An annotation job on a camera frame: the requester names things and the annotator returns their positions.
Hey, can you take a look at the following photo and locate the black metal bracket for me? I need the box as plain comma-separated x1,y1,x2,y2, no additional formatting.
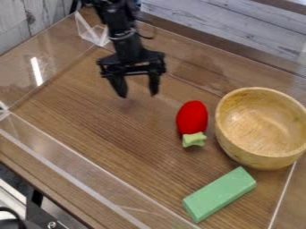
25,200,68,229

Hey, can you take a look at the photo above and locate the red plush strawberry toy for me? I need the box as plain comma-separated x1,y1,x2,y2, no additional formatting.
175,100,208,148

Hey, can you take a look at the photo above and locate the wooden bowl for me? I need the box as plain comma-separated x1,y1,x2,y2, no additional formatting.
215,87,306,170

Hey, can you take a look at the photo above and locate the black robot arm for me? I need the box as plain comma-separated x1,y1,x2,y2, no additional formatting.
89,0,165,98

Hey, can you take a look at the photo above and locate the black table leg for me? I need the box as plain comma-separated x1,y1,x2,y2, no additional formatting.
30,190,42,207

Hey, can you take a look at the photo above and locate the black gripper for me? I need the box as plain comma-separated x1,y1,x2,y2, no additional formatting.
96,33,165,98

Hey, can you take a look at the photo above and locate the clear acrylic corner bracket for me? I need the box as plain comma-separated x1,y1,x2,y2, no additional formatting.
73,12,109,47

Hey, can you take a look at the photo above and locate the clear acrylic tray wall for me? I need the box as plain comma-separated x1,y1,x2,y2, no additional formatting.
0,17,306,229

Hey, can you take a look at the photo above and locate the green rectangular block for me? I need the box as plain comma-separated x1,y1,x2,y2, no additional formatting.
181,166,256,223

